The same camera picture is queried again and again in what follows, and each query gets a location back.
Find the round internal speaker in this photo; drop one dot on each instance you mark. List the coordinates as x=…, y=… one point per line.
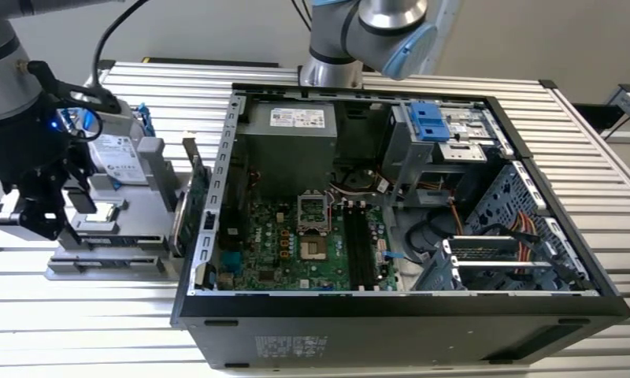
x=359, y=179

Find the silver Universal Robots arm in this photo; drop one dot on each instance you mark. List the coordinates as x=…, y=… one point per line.
x=346, y=31

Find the grey power supply unit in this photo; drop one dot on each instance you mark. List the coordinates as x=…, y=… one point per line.
x=289, y=157

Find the black open PC case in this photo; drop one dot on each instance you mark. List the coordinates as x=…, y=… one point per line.
x=346, y=338

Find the silver CPU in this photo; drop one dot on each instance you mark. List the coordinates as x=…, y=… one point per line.
x=105, y=214

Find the green motherboard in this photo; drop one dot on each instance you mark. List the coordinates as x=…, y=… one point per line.
x=265, y=256

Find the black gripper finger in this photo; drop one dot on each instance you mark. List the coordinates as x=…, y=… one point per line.
x=81, y=201
x=41, y=216

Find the blue plastic drive bracket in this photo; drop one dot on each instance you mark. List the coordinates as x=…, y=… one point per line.
x=425, y=122

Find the hard disk in blue carrier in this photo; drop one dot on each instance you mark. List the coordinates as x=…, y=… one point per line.
x=119, y=157

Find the black RAM slot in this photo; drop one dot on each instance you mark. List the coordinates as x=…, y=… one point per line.
x=349, y=246
x=367, y=246
x=355, y=246
x=362, y=246

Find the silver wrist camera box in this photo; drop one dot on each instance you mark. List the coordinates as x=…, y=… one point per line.
x=117, y=122

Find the blue expansion slot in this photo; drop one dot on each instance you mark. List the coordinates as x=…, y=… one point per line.
x=230, y=263

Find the grey metal disk bay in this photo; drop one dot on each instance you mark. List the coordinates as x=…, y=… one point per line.
x=482, y=264

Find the CPU socket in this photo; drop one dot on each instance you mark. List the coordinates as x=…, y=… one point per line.
x=313, y=248

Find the grey parts rack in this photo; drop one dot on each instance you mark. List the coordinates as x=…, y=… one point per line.
x=141, y=212

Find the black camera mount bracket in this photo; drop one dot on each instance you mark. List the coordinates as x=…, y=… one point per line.
x=46, y=75

